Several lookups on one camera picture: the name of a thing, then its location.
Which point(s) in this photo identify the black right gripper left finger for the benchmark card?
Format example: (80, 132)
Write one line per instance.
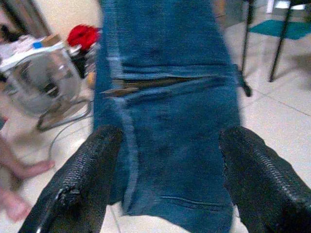
(80, 174)

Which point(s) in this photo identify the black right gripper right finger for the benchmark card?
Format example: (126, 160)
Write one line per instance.
(262, 179)

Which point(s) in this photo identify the blue denim jeans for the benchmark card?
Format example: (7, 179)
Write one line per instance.
(170, 133)

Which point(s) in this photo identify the person bare foot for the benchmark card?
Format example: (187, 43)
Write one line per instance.
(26, 167)

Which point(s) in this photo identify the black metal clothes rack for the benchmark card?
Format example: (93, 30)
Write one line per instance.
(245, 48)

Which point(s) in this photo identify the black table leg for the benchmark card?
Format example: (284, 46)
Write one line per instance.
(279, 43)

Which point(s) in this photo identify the red cloth pile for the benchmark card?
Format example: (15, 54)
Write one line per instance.
(82, 36)

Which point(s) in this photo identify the teal floor mat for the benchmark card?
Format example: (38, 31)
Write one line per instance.
(301, 30)

